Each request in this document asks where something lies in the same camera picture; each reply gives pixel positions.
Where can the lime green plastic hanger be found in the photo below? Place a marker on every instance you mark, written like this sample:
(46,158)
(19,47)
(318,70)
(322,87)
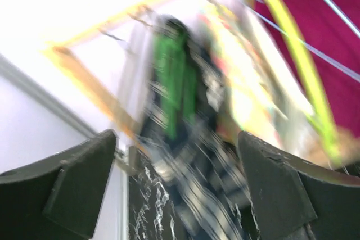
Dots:
(309,77)

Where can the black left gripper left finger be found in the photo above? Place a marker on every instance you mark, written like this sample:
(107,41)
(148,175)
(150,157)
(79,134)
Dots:
(58,197)

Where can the wooden clothes rack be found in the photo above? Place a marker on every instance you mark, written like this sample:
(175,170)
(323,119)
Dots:
(98,45)

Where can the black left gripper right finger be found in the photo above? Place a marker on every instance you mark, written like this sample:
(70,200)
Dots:
(296,199)

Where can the navy plaid skirt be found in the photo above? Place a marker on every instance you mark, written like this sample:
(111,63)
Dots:
(200,171)

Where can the floral pastel skirt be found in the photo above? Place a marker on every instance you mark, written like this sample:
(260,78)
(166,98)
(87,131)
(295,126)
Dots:
(263,97)

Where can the magenta pleated skirt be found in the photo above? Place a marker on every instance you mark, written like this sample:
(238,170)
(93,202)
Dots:
(317,46)

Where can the green velvet hanger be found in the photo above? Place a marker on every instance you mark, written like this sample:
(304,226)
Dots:
(175,72)

